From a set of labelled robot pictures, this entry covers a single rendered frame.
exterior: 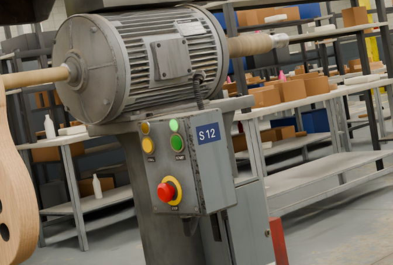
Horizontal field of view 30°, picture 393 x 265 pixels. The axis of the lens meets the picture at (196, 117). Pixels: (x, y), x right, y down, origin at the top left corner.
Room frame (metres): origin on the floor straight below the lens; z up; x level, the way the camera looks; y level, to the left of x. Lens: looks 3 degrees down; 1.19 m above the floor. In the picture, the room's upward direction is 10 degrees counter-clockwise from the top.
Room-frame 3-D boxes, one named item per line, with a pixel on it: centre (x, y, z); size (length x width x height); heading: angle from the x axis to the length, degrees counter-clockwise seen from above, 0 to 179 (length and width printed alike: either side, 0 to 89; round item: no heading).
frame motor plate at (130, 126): (1.84, 0.06, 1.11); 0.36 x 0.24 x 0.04; 133
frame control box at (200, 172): (1.55, 0.00, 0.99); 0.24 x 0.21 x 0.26; 133
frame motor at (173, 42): (1.79, 0.10, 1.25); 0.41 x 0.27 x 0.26; 133
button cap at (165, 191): (1.45, 0.08, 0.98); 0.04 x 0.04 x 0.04; 43
